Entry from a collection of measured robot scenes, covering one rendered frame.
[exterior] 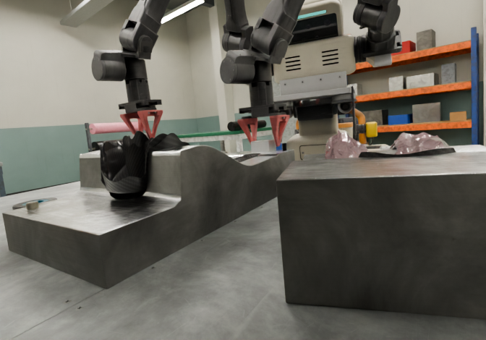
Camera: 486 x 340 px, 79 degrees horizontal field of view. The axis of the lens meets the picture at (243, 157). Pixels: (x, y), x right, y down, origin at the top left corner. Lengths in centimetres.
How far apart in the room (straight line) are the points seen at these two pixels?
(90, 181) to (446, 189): 52
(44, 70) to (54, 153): 167
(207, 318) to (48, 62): 724
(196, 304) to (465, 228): 23
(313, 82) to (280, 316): 86
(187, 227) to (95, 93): 723
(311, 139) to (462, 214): 85
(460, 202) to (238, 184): 34
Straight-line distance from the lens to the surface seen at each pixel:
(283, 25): 70
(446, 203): 26
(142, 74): 82
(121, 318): 31
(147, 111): 79
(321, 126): 109
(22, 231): 53
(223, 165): 48
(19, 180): 706
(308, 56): 108
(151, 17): 82
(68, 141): 728
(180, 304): 31
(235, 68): 66
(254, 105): 71
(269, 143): 70
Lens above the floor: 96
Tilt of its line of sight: 6 degrees down
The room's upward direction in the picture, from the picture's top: 5 degrees counter-clockwise
